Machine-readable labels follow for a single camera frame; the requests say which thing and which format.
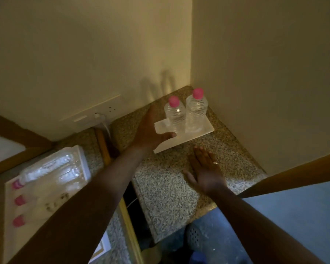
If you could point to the person's left hand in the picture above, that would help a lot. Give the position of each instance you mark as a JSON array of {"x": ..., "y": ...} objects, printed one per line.
[{"x": 145, "y": 136}]

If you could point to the person's right hand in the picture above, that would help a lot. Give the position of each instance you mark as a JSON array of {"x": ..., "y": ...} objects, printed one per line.
[{"x": 207, "y": 174}]

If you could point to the person's right thumb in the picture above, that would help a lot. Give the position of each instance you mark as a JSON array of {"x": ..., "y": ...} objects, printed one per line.
[{"x": 189, "y": 175}]

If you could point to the person's left thumb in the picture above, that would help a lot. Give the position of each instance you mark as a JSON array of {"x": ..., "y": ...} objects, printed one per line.
[{"x": 167, "y": 135}]

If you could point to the person's right forearm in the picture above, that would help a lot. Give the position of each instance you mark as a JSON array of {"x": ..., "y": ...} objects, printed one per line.
[{"x": 258, "y": 228}]

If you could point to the person's left forearm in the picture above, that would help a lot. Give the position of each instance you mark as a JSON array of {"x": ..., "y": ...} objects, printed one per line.
[{"x": 79, "y": 206}]

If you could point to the clear water bottle pink cap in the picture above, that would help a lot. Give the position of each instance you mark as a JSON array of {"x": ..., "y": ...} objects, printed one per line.
[
  {"x": 24, "y": 218},
  {"x": 196, "y": 111},
  {"x": 51, "y": 164},
  {"x": 175, "y": 114},
  {"x": 57, "y": 184}
]

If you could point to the small white tray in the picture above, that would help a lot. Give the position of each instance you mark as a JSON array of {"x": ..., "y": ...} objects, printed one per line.
[{"x": 194, "y": 134}]

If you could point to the white perforated bin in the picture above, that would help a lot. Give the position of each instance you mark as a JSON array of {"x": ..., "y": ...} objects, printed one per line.
[{"x": 195, "y": 235}]

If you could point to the white charger plug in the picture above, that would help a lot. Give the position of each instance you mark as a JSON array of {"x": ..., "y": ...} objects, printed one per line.
[{"x": 99, "y": 115}]

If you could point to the white printed paper card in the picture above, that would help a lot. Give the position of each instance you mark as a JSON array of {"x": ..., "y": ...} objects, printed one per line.
[{"x": 101, "y": 247}]

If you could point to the large white tray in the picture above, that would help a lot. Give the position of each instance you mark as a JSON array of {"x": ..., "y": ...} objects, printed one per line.
[{"x": 22, "y": 236}]

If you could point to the white wall socket plate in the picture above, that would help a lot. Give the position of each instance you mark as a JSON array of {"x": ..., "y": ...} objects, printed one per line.
[{"x": 99, "y": 107}]

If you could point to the wooden door frame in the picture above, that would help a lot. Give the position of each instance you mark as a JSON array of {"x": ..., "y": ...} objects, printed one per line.
[{"x": 294, "y": 173}]

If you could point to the wooden mirror frame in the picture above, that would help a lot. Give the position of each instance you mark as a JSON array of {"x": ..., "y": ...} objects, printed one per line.
[{"x": 13, "y": 134}]

